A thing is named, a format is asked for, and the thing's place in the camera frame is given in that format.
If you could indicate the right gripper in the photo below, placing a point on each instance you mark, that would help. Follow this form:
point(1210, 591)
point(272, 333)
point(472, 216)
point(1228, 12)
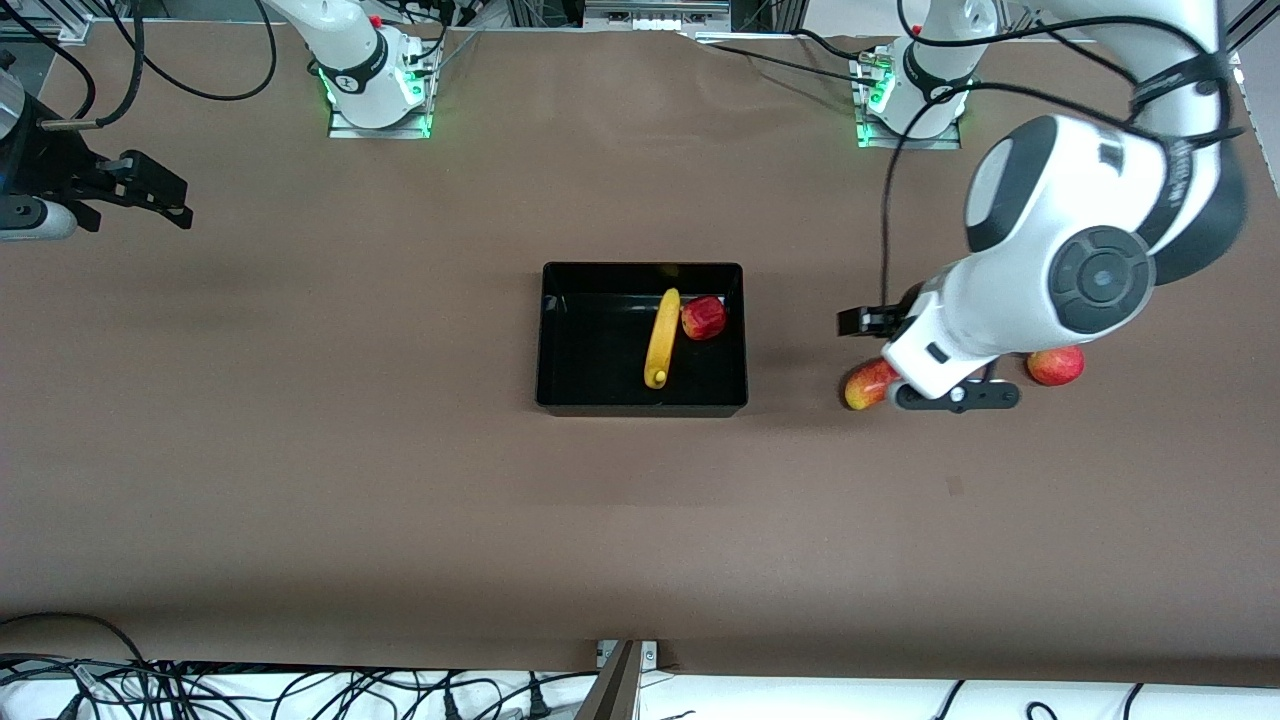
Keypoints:
point(48, 167)

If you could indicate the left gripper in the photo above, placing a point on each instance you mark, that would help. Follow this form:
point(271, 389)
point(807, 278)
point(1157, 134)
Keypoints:
point(872, 320)

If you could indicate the red apple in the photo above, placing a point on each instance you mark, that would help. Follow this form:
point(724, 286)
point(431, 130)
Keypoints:
point(704, 318)

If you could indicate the yellow banana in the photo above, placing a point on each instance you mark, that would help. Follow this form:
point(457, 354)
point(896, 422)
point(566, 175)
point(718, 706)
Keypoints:
point(661, 340)

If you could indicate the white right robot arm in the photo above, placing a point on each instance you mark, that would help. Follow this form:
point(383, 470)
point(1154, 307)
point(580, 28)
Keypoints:
point(350, 50)

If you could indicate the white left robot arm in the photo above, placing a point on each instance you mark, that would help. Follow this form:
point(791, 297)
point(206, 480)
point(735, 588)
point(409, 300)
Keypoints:
point(1050, 200)

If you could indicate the black plastic box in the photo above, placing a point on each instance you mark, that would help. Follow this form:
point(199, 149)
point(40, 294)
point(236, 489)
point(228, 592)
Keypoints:
point(590, 350)

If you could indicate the red yellow mango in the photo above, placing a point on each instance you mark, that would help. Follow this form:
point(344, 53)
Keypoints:
point(865, 385)

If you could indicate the grey device with ports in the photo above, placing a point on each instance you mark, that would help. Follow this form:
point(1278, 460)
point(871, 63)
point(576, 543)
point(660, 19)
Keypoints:
point(655, 12)

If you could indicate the black power plug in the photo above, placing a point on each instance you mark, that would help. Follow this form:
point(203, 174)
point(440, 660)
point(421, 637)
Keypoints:
point(450, 702)
point(537, 702)

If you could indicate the aluminium frame rail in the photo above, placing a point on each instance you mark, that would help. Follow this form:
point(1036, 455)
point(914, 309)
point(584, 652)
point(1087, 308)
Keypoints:
point(40, 25)

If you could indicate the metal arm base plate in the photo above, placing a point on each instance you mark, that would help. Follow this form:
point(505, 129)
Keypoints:
point(380, 132)
point(905, 143)

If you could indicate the small metal bracket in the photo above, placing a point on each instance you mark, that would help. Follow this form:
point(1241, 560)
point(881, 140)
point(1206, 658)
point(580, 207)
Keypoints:
point(650, 652)

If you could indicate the dark slanted post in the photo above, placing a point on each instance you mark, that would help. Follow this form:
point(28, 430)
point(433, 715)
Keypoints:
point(610, 690)

